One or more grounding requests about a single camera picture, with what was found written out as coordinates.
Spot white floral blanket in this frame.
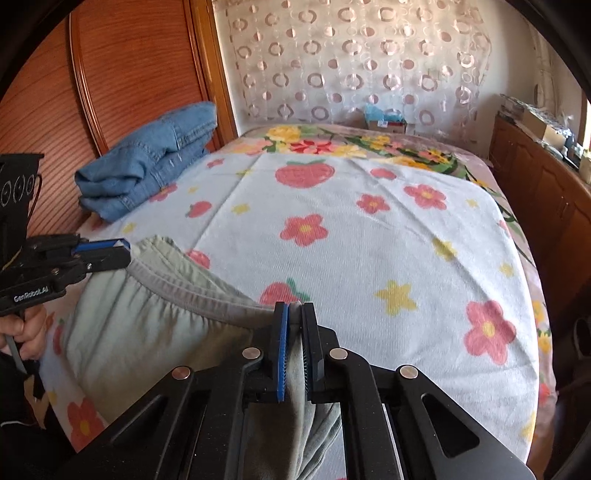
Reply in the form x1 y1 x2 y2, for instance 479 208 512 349
41 150 542 462

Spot brown wooden cabinet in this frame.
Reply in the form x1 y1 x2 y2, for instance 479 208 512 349
488 114 591 333

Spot grey-green pants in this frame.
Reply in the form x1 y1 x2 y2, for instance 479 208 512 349
62 235 343 480

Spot pile of small household clutter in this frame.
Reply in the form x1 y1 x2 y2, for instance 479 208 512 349
499 92 591 182

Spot blue tissue box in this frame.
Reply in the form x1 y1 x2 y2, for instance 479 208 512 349
362 105 408 136

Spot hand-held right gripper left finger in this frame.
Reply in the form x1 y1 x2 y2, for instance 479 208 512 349
65 302 290 480

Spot pink floral bed sheet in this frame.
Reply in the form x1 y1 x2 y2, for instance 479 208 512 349
231 122 560 416

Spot person's left hand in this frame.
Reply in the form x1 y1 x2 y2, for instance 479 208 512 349
0 305 48 361

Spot cardboard box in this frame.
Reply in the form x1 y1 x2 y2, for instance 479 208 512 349
543 124 570 149

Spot sheer cloth with pink circles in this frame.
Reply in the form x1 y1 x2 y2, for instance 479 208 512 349
211 0 491 139

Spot wooden headboard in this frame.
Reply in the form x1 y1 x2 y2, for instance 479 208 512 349
0 0 239 245

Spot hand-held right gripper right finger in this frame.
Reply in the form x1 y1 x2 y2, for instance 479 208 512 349
300 302 537 480

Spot folded blue jeans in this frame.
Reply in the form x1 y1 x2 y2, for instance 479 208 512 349
75 102 219 223

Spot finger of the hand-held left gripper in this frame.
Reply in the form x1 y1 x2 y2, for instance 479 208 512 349
59 249 133 283
69 237 132 258

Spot person's dark clothing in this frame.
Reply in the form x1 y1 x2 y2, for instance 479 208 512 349
0 351 79 480

